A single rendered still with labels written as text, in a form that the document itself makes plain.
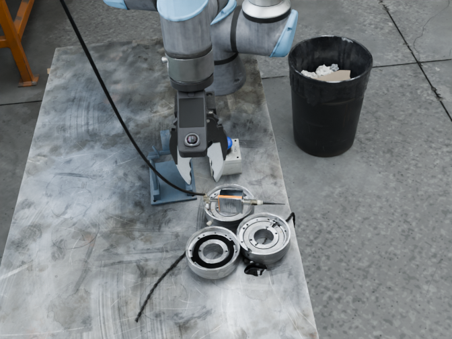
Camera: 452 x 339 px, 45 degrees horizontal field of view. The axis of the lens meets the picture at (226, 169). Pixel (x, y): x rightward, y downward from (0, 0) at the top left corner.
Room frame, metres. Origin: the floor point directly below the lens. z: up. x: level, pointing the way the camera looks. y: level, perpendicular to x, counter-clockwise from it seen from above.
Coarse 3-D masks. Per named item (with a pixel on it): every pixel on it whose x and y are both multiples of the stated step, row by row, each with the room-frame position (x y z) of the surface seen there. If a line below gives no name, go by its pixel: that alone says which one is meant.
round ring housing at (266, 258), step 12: (252, 216) 0.72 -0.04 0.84; (264, 216) 0.72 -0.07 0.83; (276, 216) 0.72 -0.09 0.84; (240, 228) 0.70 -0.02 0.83; (264, 228) 0.70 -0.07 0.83; (288, 228) 0.68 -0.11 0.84; (240, 240) 0.67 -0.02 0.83; (252, 240) 0.67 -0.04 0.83; (276, 240) 0.66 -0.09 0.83; (288, 240) 0.65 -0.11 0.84; (252, 252) 0.63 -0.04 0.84; (276, 252) 0.63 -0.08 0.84
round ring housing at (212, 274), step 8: (200, 232) 0.70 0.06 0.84; (208, 232) 0.70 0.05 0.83; (216, 232) 0.70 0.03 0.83; (224, 232) 0.69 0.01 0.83; (232, 232) 0.68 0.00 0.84; (192, 240) 0.68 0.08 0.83; (208, 240) 0.68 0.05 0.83; (216, 240) 0.68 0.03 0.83; (200, 248) 0.66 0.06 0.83; (208, 248) 0.67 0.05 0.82; (216, 248) 0.67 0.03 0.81; (224, 248) 0.66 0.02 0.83; (200, 256) 0.64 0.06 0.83; (224, 256) 0.64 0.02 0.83; (240, 256) 0.64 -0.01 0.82; (192, 264) 0.62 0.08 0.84; (232, 264) 0.61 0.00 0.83; (200, 272) 0.61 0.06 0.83; (208, 272) 0.60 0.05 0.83; (216, 272) 0.60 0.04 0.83; (224, 272) 0.60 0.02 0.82
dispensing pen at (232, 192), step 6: (222, 192) 0.76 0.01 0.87; (228, 192) 0.76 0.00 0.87; (234, 192) 0.76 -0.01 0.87; (240, 192) 0.76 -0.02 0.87; (204, 198) 0.76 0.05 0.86; (210, 198) 0.77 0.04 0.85; (216, 198) 0.76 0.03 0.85; (246, 204) 0.75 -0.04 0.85; (252, 204) 0.74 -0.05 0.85; (258, 204) 0.74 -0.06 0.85
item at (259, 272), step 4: (252, 264) 0.63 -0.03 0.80; (256, 264) 0.63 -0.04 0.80; (260, 264) 0.63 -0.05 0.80; (264, 264) 0.63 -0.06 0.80; (248, 268) 0.62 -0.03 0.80; (252, 268) 0.62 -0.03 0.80; (256, 268) 0.62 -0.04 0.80; (260, 268) 0.62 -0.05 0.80; (264, 268) 0.62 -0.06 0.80; (244, 272) 0.62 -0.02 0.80; (248, 272) 0.61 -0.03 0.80; (252, 272) 0.61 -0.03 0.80; (256, 272) 0.61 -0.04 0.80; (260, 272) 0.61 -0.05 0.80
